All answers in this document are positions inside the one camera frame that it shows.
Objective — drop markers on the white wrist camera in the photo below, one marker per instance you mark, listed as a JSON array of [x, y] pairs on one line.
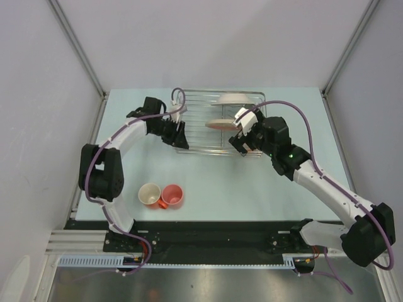
[[176, 110], [245, 119]]

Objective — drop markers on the left aluminium frame post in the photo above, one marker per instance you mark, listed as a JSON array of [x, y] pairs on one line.
[[76, 45]]

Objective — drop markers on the pink and cream plate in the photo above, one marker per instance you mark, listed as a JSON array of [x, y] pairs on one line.
[[222, 125]]

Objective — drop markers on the pink cup orange handle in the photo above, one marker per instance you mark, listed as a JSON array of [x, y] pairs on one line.
[[172, 196]]

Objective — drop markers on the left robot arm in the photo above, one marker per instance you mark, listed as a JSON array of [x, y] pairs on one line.
[[101, 175]]

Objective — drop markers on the aluminium front rail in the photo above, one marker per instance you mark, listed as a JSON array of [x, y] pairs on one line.
[[76, 242]]

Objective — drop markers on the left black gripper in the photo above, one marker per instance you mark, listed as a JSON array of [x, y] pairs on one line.
[[177, 138]]

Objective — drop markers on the white slotted cable duct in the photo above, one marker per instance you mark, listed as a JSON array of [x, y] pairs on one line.
[[126, 262]]

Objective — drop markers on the metal wire dish rack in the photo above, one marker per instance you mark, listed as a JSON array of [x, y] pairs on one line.
[[207, 141]]

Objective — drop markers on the white fluted plate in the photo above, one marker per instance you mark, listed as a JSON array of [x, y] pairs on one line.
[[232, 99]]

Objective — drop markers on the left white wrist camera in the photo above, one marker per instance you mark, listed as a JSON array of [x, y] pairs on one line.
[[176, 110]]

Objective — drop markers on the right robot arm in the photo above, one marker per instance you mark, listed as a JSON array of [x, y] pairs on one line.
[[367, 230]]

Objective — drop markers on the cream cup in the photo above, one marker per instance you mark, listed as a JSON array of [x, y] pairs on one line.
[[149, 194]]

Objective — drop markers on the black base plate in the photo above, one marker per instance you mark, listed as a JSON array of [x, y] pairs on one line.
[[270, 236]]

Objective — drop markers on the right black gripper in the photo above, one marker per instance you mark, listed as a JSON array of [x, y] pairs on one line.
[[238, 141]]

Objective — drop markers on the aluminium frame post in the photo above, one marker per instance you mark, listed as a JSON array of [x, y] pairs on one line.
[[355, 37], [76, 45]]

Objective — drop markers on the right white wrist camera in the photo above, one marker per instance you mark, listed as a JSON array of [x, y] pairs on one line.
[[245, 119]]

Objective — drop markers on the right aluminium frame post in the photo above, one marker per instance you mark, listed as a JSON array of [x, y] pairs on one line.
[[355, 37]]

